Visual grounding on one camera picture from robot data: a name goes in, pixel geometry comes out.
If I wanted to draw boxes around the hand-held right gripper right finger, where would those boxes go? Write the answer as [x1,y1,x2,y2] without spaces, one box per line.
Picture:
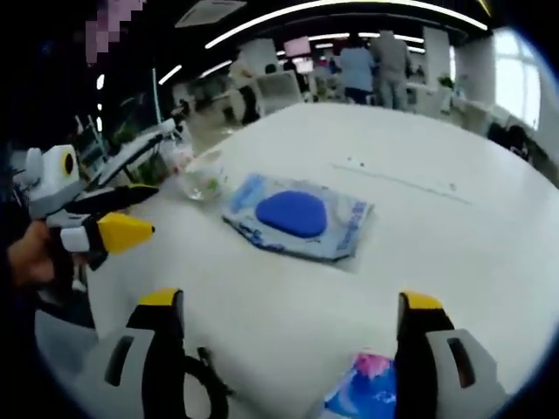
[394,291,512,419]

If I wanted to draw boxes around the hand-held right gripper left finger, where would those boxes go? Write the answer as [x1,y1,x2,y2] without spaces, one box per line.
[82,287,187,419]

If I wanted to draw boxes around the blue tissue pack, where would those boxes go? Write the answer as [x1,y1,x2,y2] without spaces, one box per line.
[321,351,399,419]

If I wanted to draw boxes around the black cable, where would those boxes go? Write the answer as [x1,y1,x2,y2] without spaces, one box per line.
[182,347,237,419]

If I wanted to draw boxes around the white paper cup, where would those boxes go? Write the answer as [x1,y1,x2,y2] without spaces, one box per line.
[181,155,229,203]

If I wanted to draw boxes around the wet wipes pack blue lid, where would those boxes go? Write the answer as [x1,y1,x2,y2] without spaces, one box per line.
[221,172,376,263]

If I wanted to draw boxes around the person's left hand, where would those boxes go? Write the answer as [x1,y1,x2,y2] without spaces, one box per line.
[7,217,58,294]

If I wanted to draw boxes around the open laptop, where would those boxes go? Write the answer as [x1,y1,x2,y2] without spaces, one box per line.
[76,65,178,180]

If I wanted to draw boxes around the white table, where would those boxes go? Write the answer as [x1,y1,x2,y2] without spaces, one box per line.
[85,100,559,419]

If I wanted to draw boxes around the ceiling air conditioner unit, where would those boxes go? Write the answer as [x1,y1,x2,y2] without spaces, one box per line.
[173,0,249,30]

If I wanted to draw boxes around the pink lit monitor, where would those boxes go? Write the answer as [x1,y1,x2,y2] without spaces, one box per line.
[282,38,312,58]

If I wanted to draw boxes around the black office chair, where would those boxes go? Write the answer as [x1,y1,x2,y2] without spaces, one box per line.
[487,120,541,159]

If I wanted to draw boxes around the ceiling light strip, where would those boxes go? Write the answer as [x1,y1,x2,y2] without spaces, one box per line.
[204,0,489,50]

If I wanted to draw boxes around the large bright window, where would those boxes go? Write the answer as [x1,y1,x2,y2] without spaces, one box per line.
[493,25,542,127]

